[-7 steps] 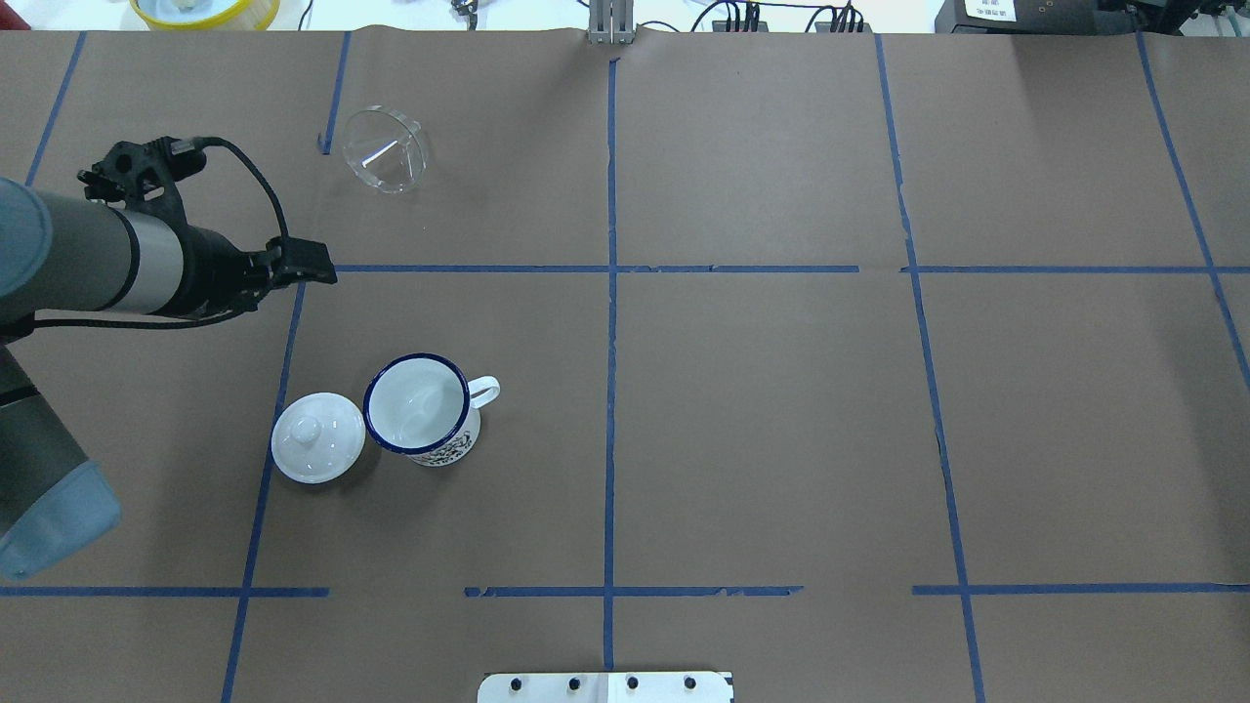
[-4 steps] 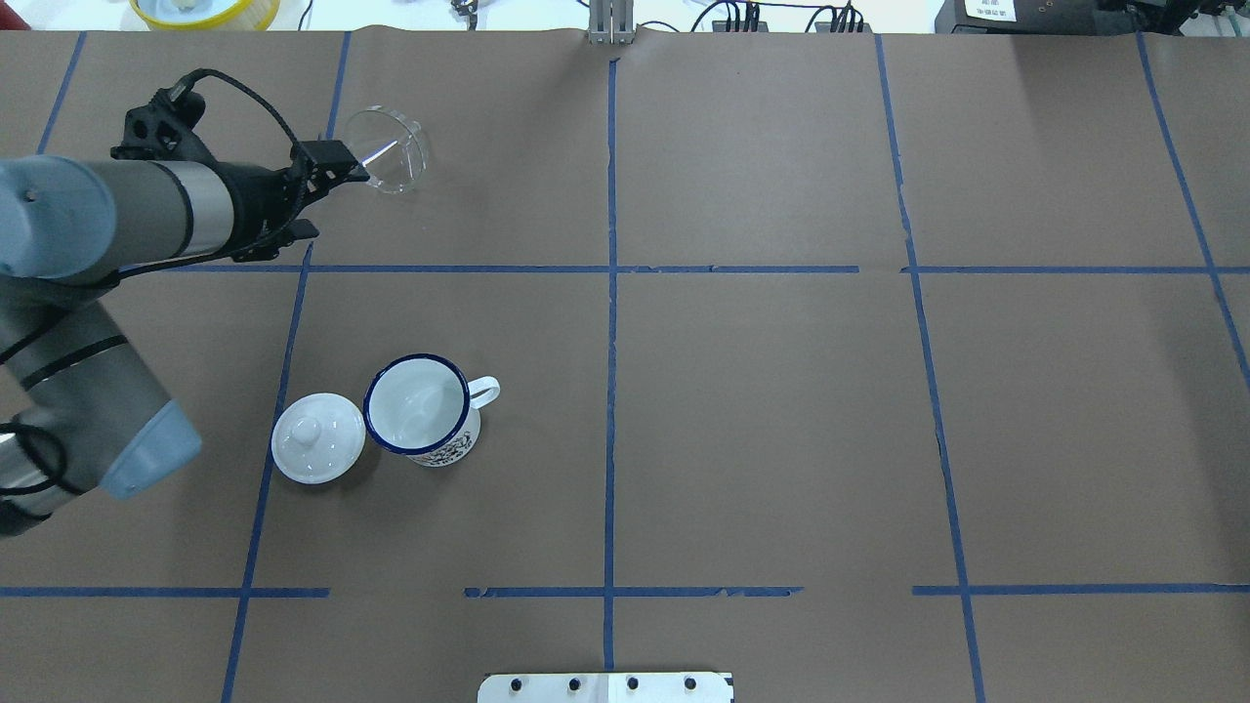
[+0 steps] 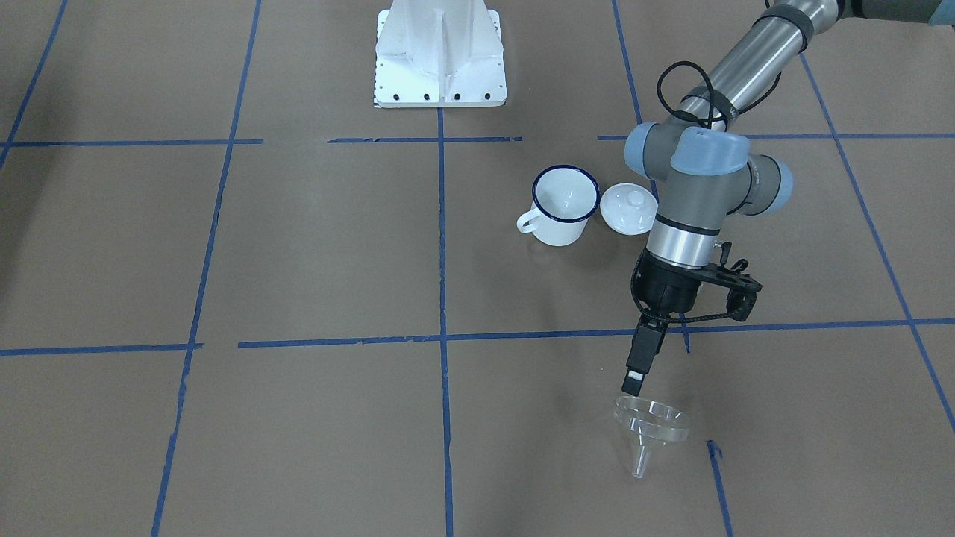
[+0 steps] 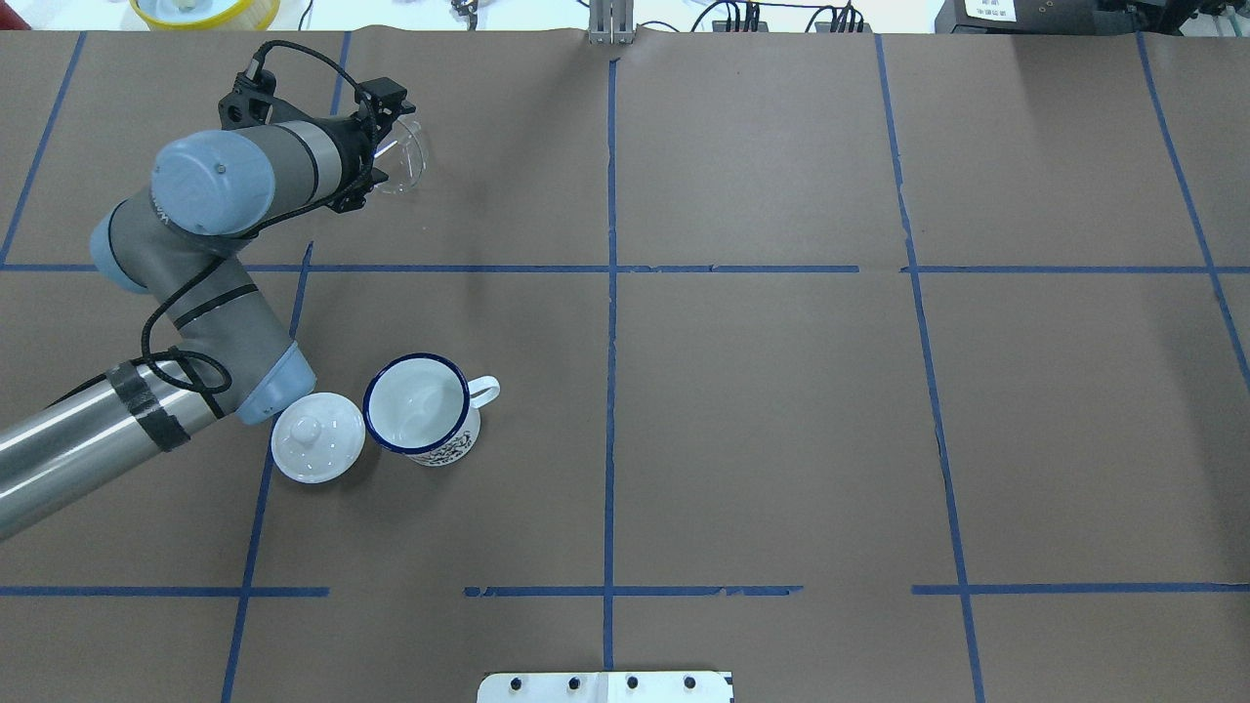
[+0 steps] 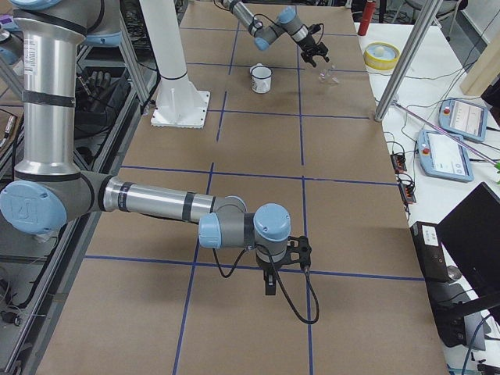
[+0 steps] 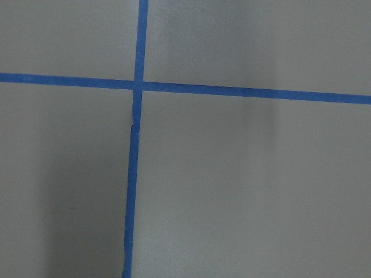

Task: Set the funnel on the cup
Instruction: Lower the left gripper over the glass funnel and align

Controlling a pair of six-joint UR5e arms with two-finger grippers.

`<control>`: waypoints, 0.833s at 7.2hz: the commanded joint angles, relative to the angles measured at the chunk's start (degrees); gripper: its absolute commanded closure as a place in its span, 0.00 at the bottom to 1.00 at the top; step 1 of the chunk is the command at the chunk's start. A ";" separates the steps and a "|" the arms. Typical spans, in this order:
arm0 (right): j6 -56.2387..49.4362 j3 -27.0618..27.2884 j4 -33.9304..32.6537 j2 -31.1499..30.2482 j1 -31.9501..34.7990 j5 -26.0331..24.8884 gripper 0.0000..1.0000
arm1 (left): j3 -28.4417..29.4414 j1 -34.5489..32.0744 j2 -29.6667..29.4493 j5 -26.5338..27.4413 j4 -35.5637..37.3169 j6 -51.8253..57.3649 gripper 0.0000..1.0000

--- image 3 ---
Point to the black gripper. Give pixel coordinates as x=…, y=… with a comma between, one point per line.
x=669, y=289

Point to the clear plastic funnel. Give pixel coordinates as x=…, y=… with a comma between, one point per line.
x=650, y=425

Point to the white cup lid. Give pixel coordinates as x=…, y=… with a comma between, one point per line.
x=628, y=209

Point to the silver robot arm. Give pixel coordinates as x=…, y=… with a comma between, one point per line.
x=710, y=173

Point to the white enamel cup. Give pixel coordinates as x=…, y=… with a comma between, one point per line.
x=563, y=199

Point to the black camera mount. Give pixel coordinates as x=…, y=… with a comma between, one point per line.
x=741, y=288

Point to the white camera stand pillar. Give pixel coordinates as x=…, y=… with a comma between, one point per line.
x=439, y=54

